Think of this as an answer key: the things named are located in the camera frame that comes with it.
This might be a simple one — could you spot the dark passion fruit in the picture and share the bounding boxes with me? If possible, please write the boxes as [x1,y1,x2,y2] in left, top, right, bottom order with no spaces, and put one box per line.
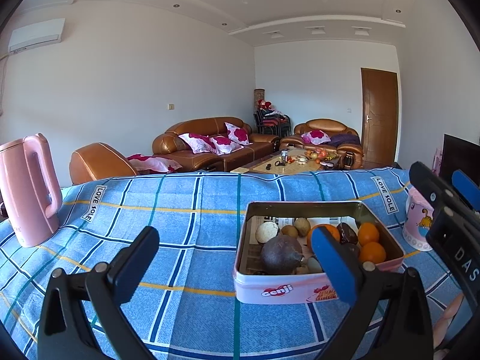
[337,222,358,245]

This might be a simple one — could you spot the brown leather chaise end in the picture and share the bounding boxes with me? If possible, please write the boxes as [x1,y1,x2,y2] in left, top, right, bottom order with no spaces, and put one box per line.
[69,142,138,185]

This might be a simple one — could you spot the green-brown kiwi fruit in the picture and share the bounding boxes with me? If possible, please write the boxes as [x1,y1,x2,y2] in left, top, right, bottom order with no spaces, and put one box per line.
[294,218,311,237]

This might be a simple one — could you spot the person's right hand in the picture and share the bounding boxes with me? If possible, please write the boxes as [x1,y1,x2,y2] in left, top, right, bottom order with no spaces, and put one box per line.
[433,293,465,350]

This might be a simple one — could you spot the large orange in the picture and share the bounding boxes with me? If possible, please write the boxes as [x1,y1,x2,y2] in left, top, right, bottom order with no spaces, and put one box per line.
[306,223,340,250]

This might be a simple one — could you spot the pink tin box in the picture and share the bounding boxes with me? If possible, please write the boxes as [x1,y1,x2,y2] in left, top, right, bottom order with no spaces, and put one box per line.
[233,201,404,305]

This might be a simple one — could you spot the small yellow-green fruit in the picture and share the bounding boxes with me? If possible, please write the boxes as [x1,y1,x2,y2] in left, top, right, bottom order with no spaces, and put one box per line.
[281,225,299,238]

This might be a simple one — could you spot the brown leather three-seat sofa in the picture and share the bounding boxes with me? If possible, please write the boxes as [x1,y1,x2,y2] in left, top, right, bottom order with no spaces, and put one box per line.
[152,117,280,172]

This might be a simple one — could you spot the pink electric kettle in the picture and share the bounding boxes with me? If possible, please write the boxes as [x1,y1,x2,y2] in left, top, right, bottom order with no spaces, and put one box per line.
[1,133,63,247]

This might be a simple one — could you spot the brown wooden door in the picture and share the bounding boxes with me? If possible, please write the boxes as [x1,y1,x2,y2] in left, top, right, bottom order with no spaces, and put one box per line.
[360,67,399,167]

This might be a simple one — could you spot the wooden coffee table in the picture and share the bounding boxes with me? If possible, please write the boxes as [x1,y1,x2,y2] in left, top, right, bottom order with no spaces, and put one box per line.
[231,148,341,176]

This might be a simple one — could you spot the white air conditioner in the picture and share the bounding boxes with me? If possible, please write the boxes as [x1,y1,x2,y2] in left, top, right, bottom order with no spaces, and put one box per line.
[8,18,66,55]

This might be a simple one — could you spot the small orange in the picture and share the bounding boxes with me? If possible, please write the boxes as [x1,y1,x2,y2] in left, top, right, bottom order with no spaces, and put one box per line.
[359,241,386,264]
[357,223,380,246]

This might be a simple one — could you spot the pink cartoon cup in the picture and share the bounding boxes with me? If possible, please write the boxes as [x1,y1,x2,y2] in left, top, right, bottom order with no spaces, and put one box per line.
[402,187,434,252]

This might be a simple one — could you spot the blue plaid tablecloth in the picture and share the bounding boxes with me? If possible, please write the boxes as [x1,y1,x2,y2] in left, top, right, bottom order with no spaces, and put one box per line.
[1,167,410,359]

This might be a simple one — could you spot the black television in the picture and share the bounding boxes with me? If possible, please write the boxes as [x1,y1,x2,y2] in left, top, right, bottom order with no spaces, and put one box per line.
[439,134,480,185]

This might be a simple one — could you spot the stacked dark chairs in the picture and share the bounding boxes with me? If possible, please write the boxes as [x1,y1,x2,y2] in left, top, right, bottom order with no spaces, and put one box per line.
[253,110,292,138]

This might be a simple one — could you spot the brown leather armchair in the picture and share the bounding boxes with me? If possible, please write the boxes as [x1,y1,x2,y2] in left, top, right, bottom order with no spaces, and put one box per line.
[280,119,364,170]

